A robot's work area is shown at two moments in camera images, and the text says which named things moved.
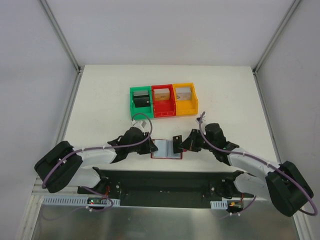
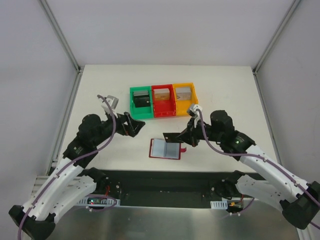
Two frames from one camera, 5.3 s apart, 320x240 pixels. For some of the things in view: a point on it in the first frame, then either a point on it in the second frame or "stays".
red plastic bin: [164, 100] stays
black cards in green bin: [141, 99] stays
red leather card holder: [165, 149] stays
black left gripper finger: [152, 147] to [136, 125]
